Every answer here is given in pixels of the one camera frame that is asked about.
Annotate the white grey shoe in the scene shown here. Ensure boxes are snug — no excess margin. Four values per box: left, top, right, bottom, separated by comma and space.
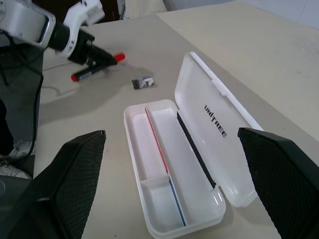
0, 140, 37, 180

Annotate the white cloth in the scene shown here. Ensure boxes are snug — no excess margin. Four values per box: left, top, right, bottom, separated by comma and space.
124, 0, 167, 20

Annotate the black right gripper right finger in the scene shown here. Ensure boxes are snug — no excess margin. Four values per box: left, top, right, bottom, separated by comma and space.
238, 127, 319, 239

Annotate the white plastic pencil case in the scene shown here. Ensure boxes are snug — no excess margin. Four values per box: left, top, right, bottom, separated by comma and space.
123, 51, 265, 239

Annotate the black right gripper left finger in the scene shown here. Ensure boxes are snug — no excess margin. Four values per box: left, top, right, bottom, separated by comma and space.
0, 129, 107, 239

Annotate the thin white cable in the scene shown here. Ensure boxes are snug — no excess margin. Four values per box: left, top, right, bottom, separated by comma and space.
41, 62, 77, 97

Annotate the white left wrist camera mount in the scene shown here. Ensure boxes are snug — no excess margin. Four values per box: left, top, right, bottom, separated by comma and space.
59, 0, 105, 59

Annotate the black marker with red cap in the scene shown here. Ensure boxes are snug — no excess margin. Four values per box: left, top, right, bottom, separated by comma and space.
71, 52, 126, 83

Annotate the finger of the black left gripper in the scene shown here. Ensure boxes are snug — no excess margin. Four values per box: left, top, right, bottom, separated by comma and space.
85, 59, 112, 74
90, 44, 120, 66

